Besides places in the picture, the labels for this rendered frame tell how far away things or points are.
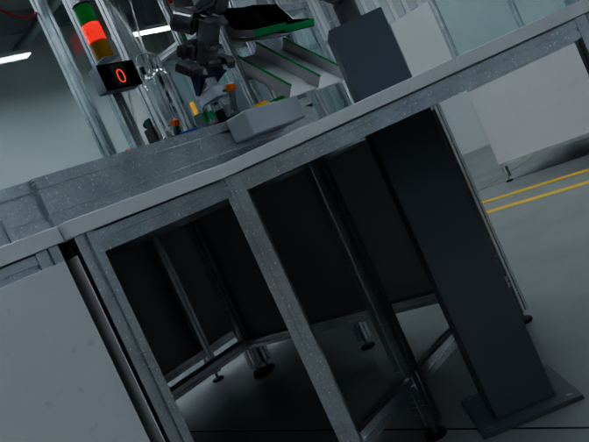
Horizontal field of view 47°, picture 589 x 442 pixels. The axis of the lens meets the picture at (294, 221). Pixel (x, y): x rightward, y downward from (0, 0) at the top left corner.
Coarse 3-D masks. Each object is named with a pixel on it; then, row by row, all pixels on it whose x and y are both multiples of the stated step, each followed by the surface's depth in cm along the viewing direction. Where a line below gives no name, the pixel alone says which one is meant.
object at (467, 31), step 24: (456, 0) 562; (480, 0) 548; (504, 0) 535; (528, 0) 522; (552, 0) 510; (576, 0) 499; (456, 24) 569; (480, 24) 555; (504, 24) 541; (456, 48) 577
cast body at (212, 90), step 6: (210, 78) 187; (204, 84) 186; (210, 84) 186; (216, 84) 188; (204, 90) 187; (210, 90) 185; (216, 90) 185; (222, 90) 187; (198, 96) 188; (204, 96) 187; (210, 96) 186; (216, 96) 185; (222, 96) 189; (204, 102) 188; (210, 102) 188
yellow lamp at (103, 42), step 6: (96, 42) 178; (102, 42) 178; (108, 42) 180; (90, 48) 180; (96, 48) 178; (102, 48) 178; (108, 48) 179; (96, 54) 178; (102, 54) 178; (108, 54) 179; (96, 60) 179
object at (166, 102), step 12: (144, 72) 284; (156, 72) 278; (168, 72) 281; (144, 84) 280; (156, 84) 278; (168, 84) 279; (156, 96) 278; (168, 96) 278; (180, 96) 282; (156, 108) 280; (168, 108) 278; (180, 108) 280; (168, 120) 279; (180, 120) 279; (192, 120) 284; (180, 132) 279
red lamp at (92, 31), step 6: (90, 24) 178; (96, 24) 179; (84, 30) 178; (90, 30) 178; (96, 30) 178; (102, 30) 180; (90, 36) 178; (96, 36) 178; (102, 36) 179; (90, 42) 179
